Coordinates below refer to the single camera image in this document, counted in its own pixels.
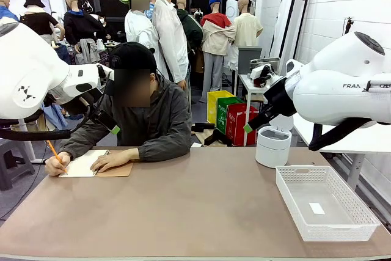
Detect brown spiral notebook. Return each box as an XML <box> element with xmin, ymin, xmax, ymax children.
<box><xmin>58</xmin><ymin>149</ymin><xmax>134</xmax><ymax>178</ymax></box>

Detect white round trash bin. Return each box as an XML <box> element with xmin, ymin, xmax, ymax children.
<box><xmin>255</xmin><ymin>114</ymin><xmax>295</xmax><ymax>169</ymax></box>

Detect yellow recycling bin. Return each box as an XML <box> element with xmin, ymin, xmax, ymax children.
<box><xmin>206</xmin><ymin>90</ymin><xmax>236</xmax><ymax>125</ymax></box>

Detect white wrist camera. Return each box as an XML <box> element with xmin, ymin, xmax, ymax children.
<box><xmin>95</xmin><ymin>62</ymin><xmax>119</xmax><ymax>81</ymax></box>
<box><xmin>249</xmin><ymin>63</ymin><xmax>283</xmax><ymax>82</ymax></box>

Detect orange pencil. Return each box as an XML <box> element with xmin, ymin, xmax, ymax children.
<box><xmin>45</xmin><ymin>139</ymin><xmax>69</xmax><ymax>175</ymax></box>

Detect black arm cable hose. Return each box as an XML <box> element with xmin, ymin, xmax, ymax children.
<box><xmin>308</xmin><ymin>116</ymin><xmax>380</xmax><ymax>152</ymax></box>
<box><xmin>0</xmin><ymin>101</ymin><xmax>93</xmax><ymax>142</ymax></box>

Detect white hooded figure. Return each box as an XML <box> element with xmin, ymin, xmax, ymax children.
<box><xmin>225</xmin><ymin>0</ymin><xmax>240</xmax><ymax>20</ymax></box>

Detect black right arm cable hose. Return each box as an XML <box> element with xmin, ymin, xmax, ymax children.
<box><xmin>308</xmin><ymin>116</ymin><xmax>380</xmax><ymax>152</ymax></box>

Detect grey stool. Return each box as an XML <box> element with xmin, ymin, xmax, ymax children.
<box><xmin>0</xmin><ymin>138</ymin><xmax>36</xmax><ymax>192</ymax></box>

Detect glass jar brown liquid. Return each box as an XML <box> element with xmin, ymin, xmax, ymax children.
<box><xmin>253</xmin><ymin>76</ymin><xmax>269</xmax><ymax>89</ymax></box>

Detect mannequin blue white jacket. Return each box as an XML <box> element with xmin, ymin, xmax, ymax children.
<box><xmin>0</xmin><ymin>0</ymin><xmax>20</xmax><ymax>22</ymax></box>

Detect masked background person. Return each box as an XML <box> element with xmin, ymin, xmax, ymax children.
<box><xmin>95</xmin><ymin>12</ymin><xmax>111</xmax><ymax>42</ymax></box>

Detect black baseball cap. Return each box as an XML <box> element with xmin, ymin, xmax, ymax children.
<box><xmin>104</xmin><ymin>42</ymin><xmax>158</xmax><ymax>97</ymax></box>

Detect mannequin white shirt green hat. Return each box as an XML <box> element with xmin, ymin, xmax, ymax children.
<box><xmin>117</xmin><ymin>0</ymin><xmax>160</xmax><ymax>48</ymax></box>

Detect mannequin red cream jacket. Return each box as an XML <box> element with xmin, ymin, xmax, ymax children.
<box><xmin>200</xmin><ymin>0</ymin><xmax>237</xmax><ymax>104</ymax></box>

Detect white perforated plastic basket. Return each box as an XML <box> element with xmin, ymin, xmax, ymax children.
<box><xmin>275</xmin><ymin>164</ymin><xmax>381</xmax><ymax>243</ymax></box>

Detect mannequin dark green jacket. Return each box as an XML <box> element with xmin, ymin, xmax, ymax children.
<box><xmin>176</xmin><ymin>0</ymin><xmax>204</xmax><ymax>53</ymax></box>

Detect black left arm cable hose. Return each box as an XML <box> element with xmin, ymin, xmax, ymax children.
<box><xmin>0</xmin><ymin>101</ymin><xmax>93</xmax><ymax>142</ymax></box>

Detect white label in basket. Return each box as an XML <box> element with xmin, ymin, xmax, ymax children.
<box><xmin>308</xmin><ymin>202</ymin><xmax>326</xmax><ymax>215</ymax></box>

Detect mannequin cream shirt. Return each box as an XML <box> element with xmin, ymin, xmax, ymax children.
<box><xmin>233</xmin><ymin>0</ymin><xmax>264</xmax><ymax>48</ymax></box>

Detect blue cloth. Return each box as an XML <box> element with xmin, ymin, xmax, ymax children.
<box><xmin>40</xmin><ymin>103</ymin><xmax>70</xmax><ymax>131</ymax></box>

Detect green recycling bin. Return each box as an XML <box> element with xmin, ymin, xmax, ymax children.
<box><xmin>216</xmin><ymin>97</ymin><xmax>245</xmax><ymax>135</ymax></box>

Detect person's right hand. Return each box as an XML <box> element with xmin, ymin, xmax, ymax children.
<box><xmin>45</xmin><ymin>151</ymin><xmax>72</xmax><ymax>177</ymax></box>

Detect large white table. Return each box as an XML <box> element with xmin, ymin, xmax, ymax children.
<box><xmin>292</xmin><ymin>113</ymin><xmax>391</xmax><ymax>191</ymax></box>

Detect mannequin black top jeans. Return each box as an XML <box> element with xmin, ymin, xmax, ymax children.
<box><xmin>19</xmin><ymin>0</ymin><xmax>66</xmax><ymax>45</ymax></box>

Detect black floor stand base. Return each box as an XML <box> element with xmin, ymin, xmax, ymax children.
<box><xmin>192</xmin><ymin>122</ymin><xmax>233</xmax><ymax>147</ymax></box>

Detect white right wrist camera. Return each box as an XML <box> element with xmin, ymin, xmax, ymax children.
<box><xmin>249</xmin><ymin>63</ymin><xmax>283</xmax><ymax>82</ymax></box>

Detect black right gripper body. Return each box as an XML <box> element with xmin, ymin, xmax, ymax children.
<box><xmin>263</xmin><ymin>78</ymin><xmax>297</xmax><ymax>117</ymax></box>

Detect person's left hand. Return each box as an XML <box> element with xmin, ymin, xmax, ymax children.
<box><xmin>90</xmin><ymin>150</ymin><xmax>133</xmax><ymax>174</ymax></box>

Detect small white side table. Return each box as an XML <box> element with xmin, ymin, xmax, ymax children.
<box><xmin>237</xmin><ymin>73</ymin><xmax>270</xmax><ymax>121</ymax></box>

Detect white desk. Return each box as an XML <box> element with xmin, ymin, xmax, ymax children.
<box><xmin>16</xmin><ymin>118</ymin><xmax>47</xmax><ymax>164</ymax></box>

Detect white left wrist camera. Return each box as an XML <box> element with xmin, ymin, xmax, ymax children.
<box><xmin>95</xmin><ymin>62</ymin><xmax>119</xmax><ymax>81</ymax></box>

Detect metal tray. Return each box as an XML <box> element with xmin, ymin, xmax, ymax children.
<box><xmin>249</xmin><ymin>57</ymin><xmax>282</xmax><ymax>70</ymax></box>

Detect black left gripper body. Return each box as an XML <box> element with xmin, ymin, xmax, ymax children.
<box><xmin>62</xmin><ymin>87</ymin><xmax>105</xmax><ymax>116</ymax></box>

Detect grey box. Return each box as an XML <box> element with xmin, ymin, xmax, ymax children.
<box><xmin>238</xmin><ymin>46</ymin><xmax>263</xmax><ymax>75</ymax></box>

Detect mannequin black sweater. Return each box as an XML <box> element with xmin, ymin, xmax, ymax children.
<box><xmin>63</xmin><ymin>0</ymin><xmax>108</xmax><ymax>65</ymax></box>

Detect black bucket hat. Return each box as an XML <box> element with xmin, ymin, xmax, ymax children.
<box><xmin>23</xmin><ymin>0</ymin><xmax>46</xmax><ymax>9</ymax></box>

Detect red recycling bin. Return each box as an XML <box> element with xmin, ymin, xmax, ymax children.
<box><xmin>225</xmin><ymin>103</ymin><xmax>259</xmax><ymax>147</ymax></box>

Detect person in grey jacket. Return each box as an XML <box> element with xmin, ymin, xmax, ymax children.
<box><xmin>59</xmin><ymin>42</ymin><xmax>194</xmax><ymax>163</ymax></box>

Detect person's right forearm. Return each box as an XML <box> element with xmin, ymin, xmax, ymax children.
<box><xmin>59</xmin><ymin>121</ymin><xmax>119</xmax><ymax>161</ymax></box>

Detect tall haired mannequin white shirt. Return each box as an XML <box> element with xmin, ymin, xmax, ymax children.
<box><xmin>152</xmin><ymin>0</ymin><xmax>191</xmax><ymax>91</ymax></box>

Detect person's left forearm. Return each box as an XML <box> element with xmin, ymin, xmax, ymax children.
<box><xmin>130</xmin><ymin>139</ymin><xmax>192</xmax><ymax>163</ymax></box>

